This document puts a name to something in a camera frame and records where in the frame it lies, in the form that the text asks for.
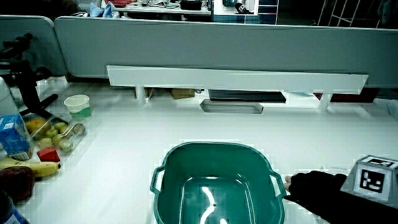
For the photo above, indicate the white desk shelf riser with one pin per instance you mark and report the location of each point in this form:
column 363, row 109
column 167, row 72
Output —
column 236, row 80

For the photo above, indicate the blue cloth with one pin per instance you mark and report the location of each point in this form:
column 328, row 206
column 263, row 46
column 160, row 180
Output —
column 104, row 11

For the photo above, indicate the brown kiwi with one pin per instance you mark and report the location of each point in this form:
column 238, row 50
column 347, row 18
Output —
column 79, row 129

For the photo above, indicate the black flat keyboard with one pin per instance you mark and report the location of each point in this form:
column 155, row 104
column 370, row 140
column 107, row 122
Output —
column 247, row 96

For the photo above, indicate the red block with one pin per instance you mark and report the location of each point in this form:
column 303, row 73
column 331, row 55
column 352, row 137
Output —
column 48, row 155

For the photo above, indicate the small grey desk partition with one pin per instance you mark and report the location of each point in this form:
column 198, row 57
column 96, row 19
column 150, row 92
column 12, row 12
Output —
column 40, row 40

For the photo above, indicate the small cardboard box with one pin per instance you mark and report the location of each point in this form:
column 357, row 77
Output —
column 183, row 93

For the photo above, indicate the person's right hand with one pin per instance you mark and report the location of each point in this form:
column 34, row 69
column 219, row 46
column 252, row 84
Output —
column 314, row 189

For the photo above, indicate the yellow banana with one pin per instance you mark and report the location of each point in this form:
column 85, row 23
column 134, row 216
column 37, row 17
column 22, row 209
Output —
column 37, row 168

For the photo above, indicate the blue bottle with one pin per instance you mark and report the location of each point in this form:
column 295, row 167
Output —
column 7, row 211

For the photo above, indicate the clear plastic fruit box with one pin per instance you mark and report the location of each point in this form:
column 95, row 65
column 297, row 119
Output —
column 74, row 141

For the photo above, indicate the green plastic basin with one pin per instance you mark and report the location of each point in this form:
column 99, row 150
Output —
column 214, row 165

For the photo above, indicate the black box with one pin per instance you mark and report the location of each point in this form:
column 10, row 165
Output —
column 190, row 4

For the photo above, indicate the dark red apple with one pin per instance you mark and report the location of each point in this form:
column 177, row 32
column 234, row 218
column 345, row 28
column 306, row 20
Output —
column 15, row 183

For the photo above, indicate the blue milk carton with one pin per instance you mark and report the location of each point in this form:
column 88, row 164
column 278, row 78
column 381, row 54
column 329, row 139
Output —
column 12, row 137

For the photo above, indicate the orange fruit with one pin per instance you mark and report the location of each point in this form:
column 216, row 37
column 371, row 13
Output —
column 35, row 126

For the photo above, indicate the black camera tripod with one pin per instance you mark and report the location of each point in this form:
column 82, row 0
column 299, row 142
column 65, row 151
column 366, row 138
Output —
column 29, row 90

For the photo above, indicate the pile of small green fruits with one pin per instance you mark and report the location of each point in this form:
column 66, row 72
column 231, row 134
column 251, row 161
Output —
column 51, row 133

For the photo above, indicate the background white table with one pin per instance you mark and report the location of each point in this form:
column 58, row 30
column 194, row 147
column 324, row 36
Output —
column 161, row 10

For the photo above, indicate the white desk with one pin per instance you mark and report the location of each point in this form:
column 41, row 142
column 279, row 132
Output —
column 130, row 155

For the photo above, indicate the white jug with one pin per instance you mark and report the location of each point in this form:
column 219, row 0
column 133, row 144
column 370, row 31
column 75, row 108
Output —
column 6, row 99

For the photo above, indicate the white and green paper cup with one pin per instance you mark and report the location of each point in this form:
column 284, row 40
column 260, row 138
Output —
column 77, row 105

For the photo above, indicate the large grey desk partition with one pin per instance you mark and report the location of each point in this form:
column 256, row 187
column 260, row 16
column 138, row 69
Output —
column 217, row 46

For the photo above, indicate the white and blue cabinet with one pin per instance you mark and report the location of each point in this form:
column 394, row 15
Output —
column 264, row 14

